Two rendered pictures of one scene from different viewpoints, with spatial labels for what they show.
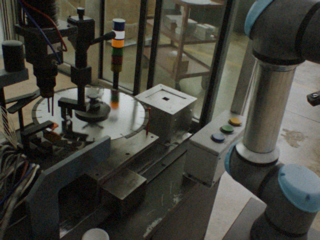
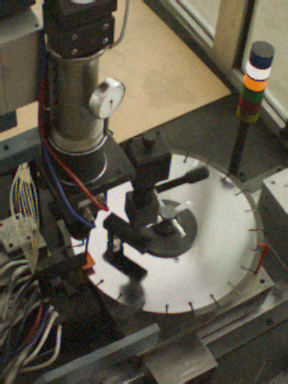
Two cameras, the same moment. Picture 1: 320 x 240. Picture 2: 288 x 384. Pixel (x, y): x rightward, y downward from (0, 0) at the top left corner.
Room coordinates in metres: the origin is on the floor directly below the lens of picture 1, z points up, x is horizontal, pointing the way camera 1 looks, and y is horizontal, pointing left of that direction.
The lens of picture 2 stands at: (0.27, -0.02, 2.01)
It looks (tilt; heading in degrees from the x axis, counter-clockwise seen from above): 55 degrees down; 25
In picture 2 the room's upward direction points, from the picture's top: 6 degrees clockwise
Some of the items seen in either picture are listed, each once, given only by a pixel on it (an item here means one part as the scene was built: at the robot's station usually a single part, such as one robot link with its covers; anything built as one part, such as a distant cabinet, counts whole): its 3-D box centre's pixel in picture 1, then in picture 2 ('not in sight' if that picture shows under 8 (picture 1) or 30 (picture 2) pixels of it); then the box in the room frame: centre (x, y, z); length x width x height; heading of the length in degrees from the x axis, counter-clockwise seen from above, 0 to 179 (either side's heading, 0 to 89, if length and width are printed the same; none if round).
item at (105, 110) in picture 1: (92, 107); (166, 224); (0.89, 0.22, 0.96); 0.11 x 0.11 x 0.03
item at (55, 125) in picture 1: (40, 136); (65, 274); (0.73, 0.31, 0.95); 0.10 x 0.03 x 0.07; 149
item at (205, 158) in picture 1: (218, 146); not in sight; (0.99, -0.21, 0.82); 0.28 x 0.11 x 0.15; 149
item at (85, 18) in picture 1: (81, 48); (144, 180); (0.82, 0.23, 1.17); 0.06 x 0.05 x 0.20; 140
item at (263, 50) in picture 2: (118, 24); (261, 54); (1.20, 0.20, 1.14); 0.05 x 0.04 x 0.03; 59
